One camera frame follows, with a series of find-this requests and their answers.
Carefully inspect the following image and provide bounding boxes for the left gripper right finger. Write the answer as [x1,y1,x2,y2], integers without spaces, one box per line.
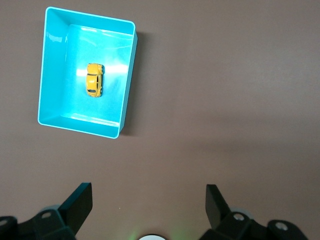
[199,184,309,240]

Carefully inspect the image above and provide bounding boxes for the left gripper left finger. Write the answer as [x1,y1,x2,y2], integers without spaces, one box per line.
[0,182,94,240]

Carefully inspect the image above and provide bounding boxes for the yellow beetle toy car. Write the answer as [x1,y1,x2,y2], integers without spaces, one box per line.
[85,62,105,98]

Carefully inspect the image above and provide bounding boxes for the teal plastic bin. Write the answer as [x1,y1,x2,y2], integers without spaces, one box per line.
[37,6,139,139]

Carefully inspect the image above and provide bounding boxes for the brown table mat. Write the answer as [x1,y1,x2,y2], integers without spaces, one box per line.
[0,0,320,240]

